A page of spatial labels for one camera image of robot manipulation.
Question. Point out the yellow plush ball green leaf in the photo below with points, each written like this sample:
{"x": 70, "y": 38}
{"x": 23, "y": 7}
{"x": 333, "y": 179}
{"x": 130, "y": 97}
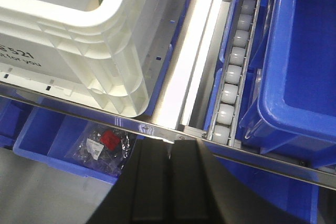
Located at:
{"x": 93, "y": 4}

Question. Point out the blue bin lower right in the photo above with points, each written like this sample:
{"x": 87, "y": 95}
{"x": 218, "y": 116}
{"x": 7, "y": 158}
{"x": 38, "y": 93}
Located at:
{"x": 295, "y": 197}

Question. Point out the clear bag with parts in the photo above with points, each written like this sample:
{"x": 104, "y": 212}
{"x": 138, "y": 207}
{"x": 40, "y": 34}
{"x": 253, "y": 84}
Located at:
{"x": 102, "y": 149}

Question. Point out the blue plastic bin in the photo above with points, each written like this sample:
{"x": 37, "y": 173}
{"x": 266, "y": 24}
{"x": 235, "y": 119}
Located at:
{"x": 291, "y": 108}

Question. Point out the steel shelf front rail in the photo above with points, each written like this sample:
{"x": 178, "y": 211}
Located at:
{"x": 281, "y": 166}

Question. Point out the blue bin lower left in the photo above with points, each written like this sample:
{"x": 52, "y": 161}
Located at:
{"x": 13, "y": 117}

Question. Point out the white roller track right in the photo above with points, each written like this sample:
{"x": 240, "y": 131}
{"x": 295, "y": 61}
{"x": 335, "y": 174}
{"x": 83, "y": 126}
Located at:
{"x": 232, "y": 64}

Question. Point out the white plastic tote box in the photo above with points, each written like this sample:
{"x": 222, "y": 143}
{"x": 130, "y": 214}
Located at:
{"x": 100, "y": 59}

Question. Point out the steel shelf divider post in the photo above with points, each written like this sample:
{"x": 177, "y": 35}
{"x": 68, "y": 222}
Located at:
{"x": 180, "y": 86}

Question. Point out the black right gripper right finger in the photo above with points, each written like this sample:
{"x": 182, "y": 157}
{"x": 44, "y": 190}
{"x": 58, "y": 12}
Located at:
{"x": 204, "y": 191}

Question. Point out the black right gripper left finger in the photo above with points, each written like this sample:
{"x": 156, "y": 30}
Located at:
{"x": 139, "y": 195}

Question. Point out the blue bin lower middle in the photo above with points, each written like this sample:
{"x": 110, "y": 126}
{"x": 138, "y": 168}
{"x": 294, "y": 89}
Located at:
{"x": 47, "y": 136}

